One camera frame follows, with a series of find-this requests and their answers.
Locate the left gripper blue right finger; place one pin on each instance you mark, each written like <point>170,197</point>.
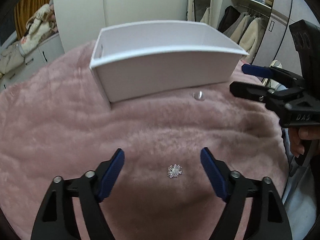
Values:
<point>215,171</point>

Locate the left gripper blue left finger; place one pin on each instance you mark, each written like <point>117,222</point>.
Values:
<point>108,172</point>

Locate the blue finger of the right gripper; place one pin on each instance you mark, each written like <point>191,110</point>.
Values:
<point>249,91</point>
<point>264,72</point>

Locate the right hand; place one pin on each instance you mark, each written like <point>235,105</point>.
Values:
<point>296,137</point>

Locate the silver snowflake brooch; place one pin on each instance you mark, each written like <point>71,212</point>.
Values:
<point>174,171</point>

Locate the hanging beige coats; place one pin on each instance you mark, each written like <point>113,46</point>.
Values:
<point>246,27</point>

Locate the blue jeans leg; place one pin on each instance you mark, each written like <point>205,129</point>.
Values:
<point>299,197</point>

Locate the white plastic storage bin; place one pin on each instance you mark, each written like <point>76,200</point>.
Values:
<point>137,59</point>

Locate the white drawer cabinet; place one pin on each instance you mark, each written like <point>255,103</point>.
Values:
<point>44,54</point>

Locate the pile of beige clothes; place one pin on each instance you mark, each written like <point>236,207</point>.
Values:
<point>39,27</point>

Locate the golden curtain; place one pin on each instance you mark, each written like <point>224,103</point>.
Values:
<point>23,10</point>

